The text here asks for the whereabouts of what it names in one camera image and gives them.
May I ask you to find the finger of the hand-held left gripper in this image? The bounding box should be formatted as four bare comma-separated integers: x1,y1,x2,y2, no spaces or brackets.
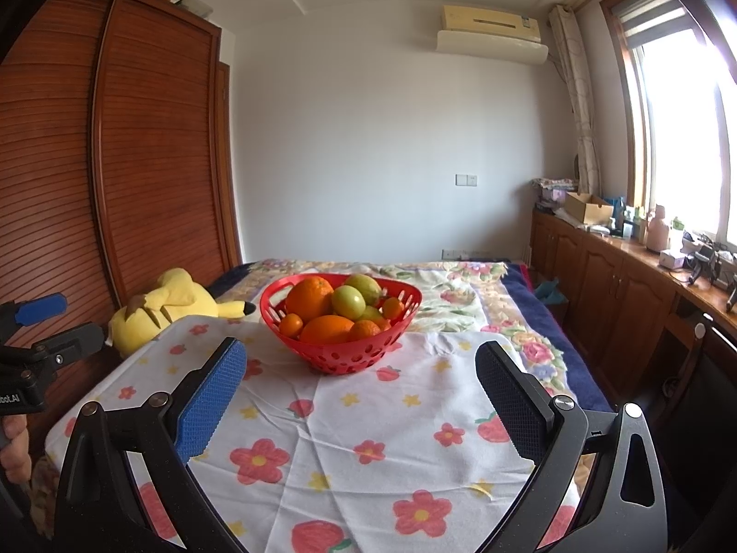
0,294,69,338
35,323,110,378

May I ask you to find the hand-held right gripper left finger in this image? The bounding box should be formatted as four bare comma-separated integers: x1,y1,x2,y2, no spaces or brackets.
54,337,248,553

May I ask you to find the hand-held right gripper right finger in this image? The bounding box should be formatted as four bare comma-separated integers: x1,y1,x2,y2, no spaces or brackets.
475,341,672,553

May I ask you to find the large orange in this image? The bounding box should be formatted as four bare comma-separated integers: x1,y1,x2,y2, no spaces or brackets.
286,277,335,320
298,315,355,345

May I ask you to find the red perforated plastic basket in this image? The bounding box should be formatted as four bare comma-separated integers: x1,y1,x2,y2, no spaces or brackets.
259,272,422,377

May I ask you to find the round green fruit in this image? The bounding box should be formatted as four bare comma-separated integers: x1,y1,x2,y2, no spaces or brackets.
330,286,367,320

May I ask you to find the yellow-green pear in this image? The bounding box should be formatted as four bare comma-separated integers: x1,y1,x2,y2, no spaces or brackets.
344,274,382,307

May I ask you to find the person's left hand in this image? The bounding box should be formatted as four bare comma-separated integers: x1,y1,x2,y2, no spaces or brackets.
0,415,32,485

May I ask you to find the floral bed blanket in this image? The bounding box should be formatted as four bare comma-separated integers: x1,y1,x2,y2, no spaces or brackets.
210,259,614,416

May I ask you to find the yellow plush toy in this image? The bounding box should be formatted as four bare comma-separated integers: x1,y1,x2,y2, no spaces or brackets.
109,268,257,358

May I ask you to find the teal cloth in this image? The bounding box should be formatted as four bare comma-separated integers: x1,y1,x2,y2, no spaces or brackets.
535,277,568,303

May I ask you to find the white flower print tablecloth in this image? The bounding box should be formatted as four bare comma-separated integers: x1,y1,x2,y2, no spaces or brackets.
31,314,582,553

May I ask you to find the brown wooden cabinet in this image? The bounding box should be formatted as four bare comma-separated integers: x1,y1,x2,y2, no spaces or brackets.
530,210,737,410

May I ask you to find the brown wooden wardrobe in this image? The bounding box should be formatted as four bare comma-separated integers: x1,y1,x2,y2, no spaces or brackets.
0,0,243,416

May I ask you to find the black chair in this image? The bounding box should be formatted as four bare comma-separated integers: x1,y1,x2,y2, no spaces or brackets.
656,311,737,473

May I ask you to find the open cardboard box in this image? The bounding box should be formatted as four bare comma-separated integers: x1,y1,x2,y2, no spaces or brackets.
563,192,614,225

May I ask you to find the white kettle jug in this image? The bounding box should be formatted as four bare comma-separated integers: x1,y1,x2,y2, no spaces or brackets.
648,204,672,251

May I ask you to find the patterned white curtain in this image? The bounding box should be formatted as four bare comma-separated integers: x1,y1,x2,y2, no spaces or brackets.
548,5,602,197

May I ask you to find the wooden framed window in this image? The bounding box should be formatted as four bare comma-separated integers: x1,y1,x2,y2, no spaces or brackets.
602,0,737,254

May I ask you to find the white air deflector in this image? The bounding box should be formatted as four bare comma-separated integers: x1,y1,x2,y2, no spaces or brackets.
436,29,549,65

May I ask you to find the grey roller blind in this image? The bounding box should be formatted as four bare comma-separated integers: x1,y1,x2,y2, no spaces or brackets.
610,0,692,41

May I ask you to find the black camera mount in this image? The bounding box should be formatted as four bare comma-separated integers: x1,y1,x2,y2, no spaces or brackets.
688,236,737,306

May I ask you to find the beige wall air conditioner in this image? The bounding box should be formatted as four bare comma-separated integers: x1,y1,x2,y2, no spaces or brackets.
442,5,539,42

